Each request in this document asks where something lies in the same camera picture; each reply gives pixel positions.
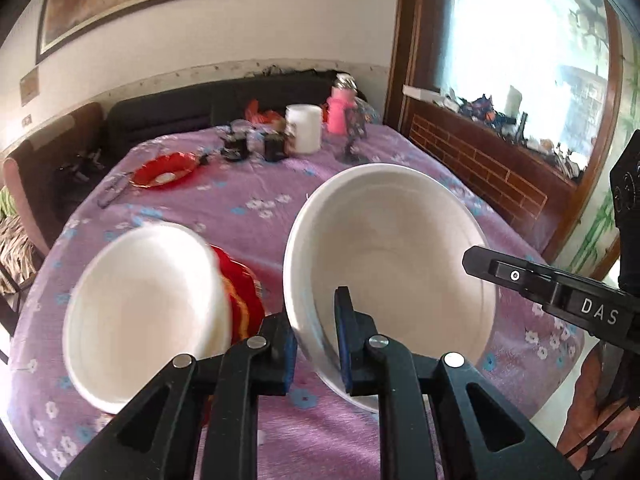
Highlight white flat box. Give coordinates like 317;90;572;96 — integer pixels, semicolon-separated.
402;85;441;103

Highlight large white bowl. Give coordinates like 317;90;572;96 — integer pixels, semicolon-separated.
282;162;497;413

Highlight eyeglasses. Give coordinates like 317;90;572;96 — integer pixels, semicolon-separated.
97;172;133;208

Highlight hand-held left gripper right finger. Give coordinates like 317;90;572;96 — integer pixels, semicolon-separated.
334;286;581;480

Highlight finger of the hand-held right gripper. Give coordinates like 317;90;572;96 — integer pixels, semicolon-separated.
462;245;640;353

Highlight pink water bottle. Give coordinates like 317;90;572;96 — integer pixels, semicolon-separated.
326;74;358;135

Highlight purple floral tablecloth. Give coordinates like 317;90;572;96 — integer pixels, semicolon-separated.
10;122;586;480

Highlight wooden partition with window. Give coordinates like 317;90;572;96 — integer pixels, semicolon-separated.
385;0;626;266

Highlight small wall plaque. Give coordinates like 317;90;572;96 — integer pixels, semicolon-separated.
20;66;41;107

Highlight small red scalloped plate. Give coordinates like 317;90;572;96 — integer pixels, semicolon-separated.
131;153;198;190

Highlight person's right hand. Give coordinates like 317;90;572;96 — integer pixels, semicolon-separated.
556;345;640;468

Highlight large red scalloped plate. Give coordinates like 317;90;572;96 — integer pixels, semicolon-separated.
209;244;266;426

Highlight black cable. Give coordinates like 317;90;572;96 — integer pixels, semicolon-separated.
565;400;631;461

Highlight white mug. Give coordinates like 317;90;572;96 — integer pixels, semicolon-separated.
285;104;322;154

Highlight brown armchair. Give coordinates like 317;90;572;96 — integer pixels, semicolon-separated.
2;102;108;256

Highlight striped patterned cushion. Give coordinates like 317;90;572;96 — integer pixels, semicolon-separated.
0;215;46;301

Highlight black sofa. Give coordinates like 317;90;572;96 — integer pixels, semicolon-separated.
105;67;368;146

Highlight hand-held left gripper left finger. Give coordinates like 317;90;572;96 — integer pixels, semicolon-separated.
60;312;299;480

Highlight red plastic bag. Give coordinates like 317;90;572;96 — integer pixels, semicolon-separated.
245;100;286;126

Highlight medium red scalloped plate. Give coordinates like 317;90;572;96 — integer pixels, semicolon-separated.
215;255;251;341

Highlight medium white bowl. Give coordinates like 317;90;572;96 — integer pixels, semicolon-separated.
62;222;233;415

